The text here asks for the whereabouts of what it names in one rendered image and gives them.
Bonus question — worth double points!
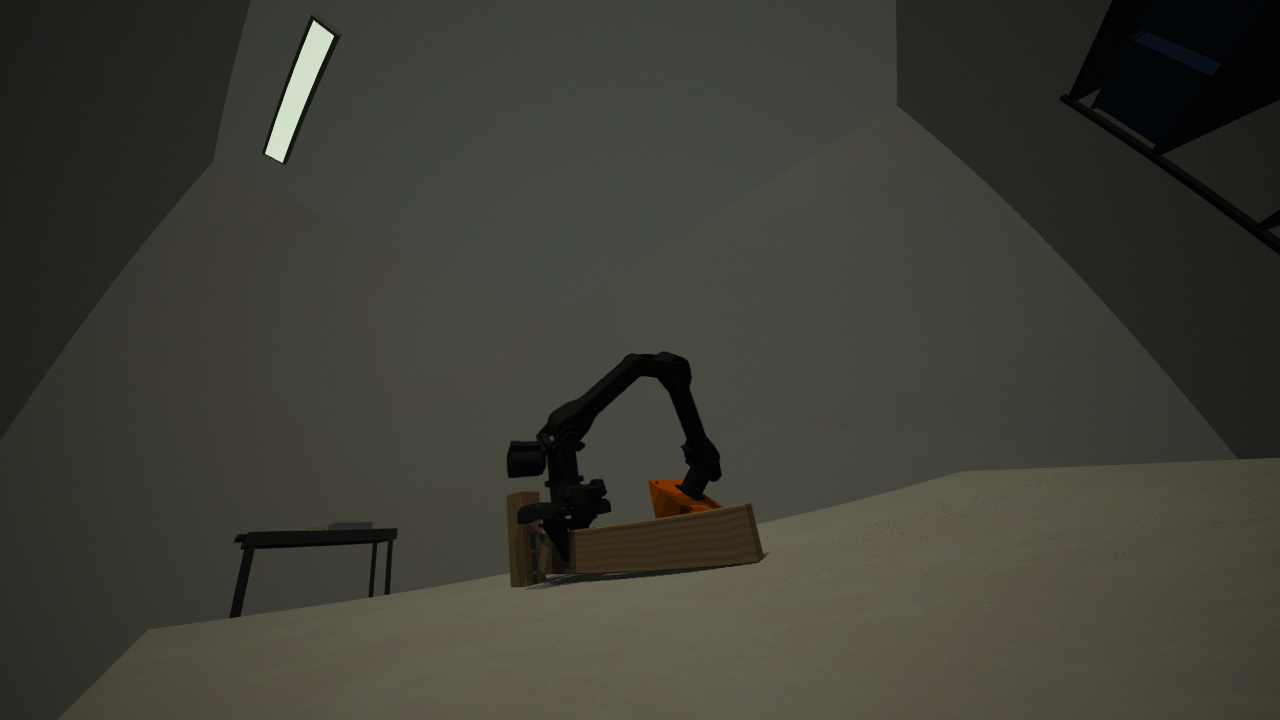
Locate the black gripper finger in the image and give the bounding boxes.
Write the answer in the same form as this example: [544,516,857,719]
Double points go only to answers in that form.
[568,515,598,530]
[538,518,571,562]

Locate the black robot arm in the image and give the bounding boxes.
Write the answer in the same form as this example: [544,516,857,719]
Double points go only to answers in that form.
[507,351,722,509]

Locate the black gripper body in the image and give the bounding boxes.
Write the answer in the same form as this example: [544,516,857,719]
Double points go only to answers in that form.
[517,470,611,524]

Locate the dark brown wooden post with slot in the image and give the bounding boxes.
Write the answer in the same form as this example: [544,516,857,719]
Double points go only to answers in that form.
[507,491,547,588]

